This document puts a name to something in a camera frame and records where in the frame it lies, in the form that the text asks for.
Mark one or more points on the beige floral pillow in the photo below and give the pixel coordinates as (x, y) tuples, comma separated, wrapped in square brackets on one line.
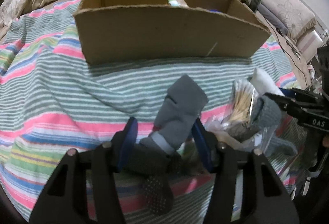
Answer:
[(296, 17)]

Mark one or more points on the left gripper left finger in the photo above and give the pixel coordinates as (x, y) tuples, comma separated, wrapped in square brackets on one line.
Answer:
[(64, 196)]

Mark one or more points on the white storage shelf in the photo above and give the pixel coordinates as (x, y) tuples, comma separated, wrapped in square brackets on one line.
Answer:
[(309, 43)]

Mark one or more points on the white sock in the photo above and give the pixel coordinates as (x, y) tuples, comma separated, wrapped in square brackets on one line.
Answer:
[(263, 83)]

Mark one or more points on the open cardboard box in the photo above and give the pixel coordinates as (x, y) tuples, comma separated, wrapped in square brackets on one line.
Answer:
[(129, 30)]

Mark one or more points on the striped colourful towel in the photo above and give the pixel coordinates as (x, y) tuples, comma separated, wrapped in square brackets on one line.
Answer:
[(52, 100)]

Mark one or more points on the blue tissue pack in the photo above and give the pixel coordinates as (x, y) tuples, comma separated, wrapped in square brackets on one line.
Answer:
[(215, 11)]

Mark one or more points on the cartoon tissue pack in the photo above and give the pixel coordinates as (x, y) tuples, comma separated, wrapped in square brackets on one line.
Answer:
[(177, 3)]

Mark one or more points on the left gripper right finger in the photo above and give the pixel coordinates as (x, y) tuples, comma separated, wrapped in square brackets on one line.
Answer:
[(264, 198)]

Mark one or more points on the dark grey sock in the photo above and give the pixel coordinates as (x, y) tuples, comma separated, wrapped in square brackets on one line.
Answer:
[(155, 157)]

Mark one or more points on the cotton swab pack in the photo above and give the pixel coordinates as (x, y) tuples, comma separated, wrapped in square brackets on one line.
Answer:
[(244, 97)]

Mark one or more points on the grey knitted glove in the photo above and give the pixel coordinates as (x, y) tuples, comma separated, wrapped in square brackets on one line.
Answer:
[(266, 117)]

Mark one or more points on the clear plastic snack bag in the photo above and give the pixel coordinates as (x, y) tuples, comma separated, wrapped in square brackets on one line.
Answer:
[(241, 135)]

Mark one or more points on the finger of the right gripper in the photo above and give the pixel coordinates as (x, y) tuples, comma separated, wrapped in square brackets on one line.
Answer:
[(301, 95), (290, 105)]

